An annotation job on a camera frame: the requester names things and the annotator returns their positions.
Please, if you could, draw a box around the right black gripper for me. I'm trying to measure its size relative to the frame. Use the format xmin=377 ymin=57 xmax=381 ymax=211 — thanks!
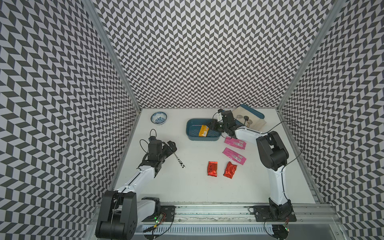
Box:
xmin=206 ymin=118 xmax=229 ymax=132

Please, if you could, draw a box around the yellow tea bag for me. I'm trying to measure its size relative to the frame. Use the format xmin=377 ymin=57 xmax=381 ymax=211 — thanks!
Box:
xmin=199 ymin=125 xmax=209 ymax=137

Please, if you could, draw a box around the teal plastic storage box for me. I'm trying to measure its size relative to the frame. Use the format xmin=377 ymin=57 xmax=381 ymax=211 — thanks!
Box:
xmin=186 ymin=118 xmax=221 ymax=141

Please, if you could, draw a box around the pink tea bag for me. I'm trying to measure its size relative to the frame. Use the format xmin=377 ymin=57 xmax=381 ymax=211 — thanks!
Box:
xmin=223 ymin=148 xmax=247 ymax=165
xmin=225 ymin=137 xmax=246 ymax=150

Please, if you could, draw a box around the red tea bag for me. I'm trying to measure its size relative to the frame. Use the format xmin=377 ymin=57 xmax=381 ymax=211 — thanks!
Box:
xmin=207 ymin=162 xmax=218 ymax=177
xmin=223 ymin=162 xmax=237 ymax=179

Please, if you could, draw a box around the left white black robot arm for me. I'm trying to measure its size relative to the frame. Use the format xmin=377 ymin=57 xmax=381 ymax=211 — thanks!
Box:
xmin=95 ymin=136 xmax=177 ymax=240

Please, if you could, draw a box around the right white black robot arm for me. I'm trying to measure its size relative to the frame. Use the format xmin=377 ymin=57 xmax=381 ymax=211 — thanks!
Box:
xmin=208 ymin=109 xmax=293 ymax=221

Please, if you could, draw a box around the blue white ceramic bowl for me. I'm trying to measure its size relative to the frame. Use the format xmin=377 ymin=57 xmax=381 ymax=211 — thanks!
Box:
xmin=151 ymin=112 xmax=168 ymax=125

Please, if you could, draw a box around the beige cloth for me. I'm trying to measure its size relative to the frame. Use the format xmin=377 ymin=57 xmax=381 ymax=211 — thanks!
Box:
xmin=232 ymin=107 xmax=267 ymax=131

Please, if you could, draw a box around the cow pattern handle spoon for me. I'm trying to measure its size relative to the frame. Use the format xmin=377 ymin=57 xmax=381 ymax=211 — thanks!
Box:
xmin=174 ymin=153 xmax=185 ymax=169

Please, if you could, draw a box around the dark handle spoon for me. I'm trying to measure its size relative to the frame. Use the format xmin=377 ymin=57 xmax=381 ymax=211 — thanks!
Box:
xmin=244 ymin=116 xmax=249 ymax=126

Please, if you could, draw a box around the pink handle spoon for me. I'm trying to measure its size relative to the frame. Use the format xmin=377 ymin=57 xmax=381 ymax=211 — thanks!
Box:
xmin=247 ymin=120 xmax=253 ymax=128

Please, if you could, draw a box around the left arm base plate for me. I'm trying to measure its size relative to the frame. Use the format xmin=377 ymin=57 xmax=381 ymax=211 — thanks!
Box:
xmin=138 ymin=205 xmax=176 ymax=223

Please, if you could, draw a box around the aluminium front rail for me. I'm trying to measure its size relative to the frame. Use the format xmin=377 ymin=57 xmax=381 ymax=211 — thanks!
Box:
xmin=89 ymin=202 xmax=343 ymax=229

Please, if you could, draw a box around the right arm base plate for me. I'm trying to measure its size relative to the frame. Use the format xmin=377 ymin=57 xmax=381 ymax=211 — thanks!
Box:
xmin=252 ymin=205 xmax=297 ymax=223

